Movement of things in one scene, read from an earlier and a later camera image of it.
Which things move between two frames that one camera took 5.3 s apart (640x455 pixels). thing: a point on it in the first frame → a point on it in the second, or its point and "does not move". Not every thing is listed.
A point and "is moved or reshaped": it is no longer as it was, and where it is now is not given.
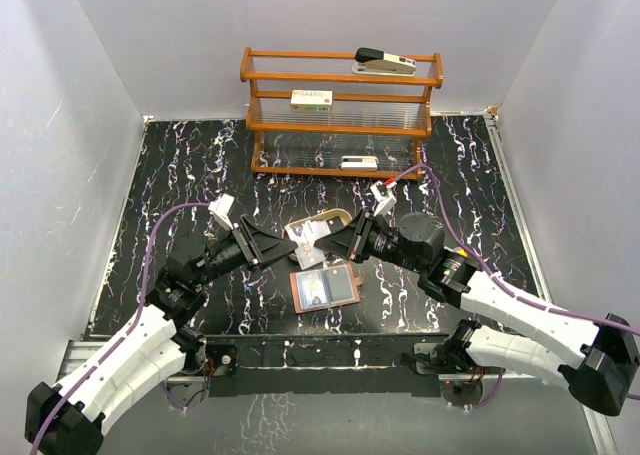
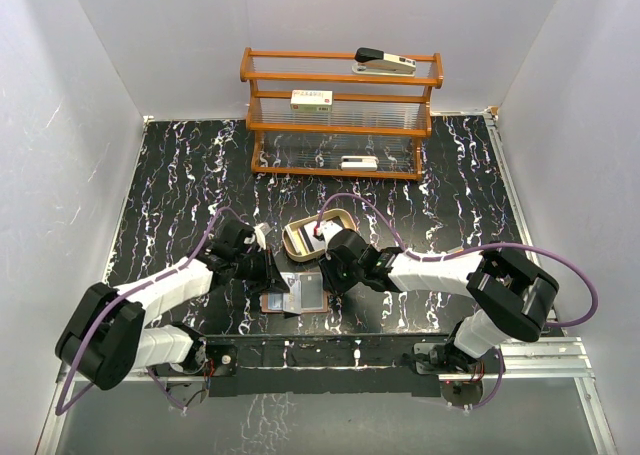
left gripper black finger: [262, 246] → [272, 279]
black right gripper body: [373, 240] → [342, 277]
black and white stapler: [374, 62] does not move
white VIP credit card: [311, 290] → [275, 301]
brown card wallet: [327, 288] is moved or reshaped
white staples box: [311, 100] does not move
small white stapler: [358, 163] does not move
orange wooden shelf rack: [311, 115] does not move
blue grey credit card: [339, 284] is moved or reshaped
